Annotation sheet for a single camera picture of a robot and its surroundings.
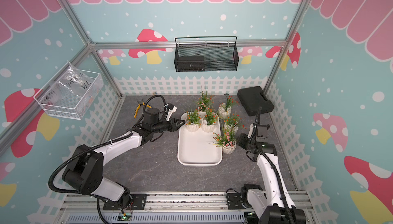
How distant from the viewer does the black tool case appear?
3.54ft

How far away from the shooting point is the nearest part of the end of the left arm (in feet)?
2.18

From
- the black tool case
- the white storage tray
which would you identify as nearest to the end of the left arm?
the white storage tray

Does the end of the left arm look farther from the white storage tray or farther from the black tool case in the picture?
the black tool case

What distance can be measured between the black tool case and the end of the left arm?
19.6 inches
